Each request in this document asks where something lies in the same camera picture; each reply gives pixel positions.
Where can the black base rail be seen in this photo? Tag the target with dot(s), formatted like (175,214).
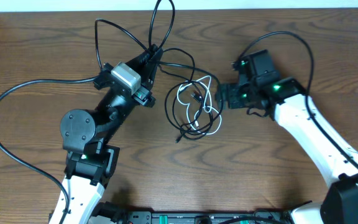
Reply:
(228,217)

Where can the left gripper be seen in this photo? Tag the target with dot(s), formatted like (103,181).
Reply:
(147,99)

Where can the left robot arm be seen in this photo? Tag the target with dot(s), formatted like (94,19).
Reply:
(91,161)

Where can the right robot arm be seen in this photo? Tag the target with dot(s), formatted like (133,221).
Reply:
(284,100)

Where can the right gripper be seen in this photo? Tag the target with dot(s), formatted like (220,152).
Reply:
(232,89)

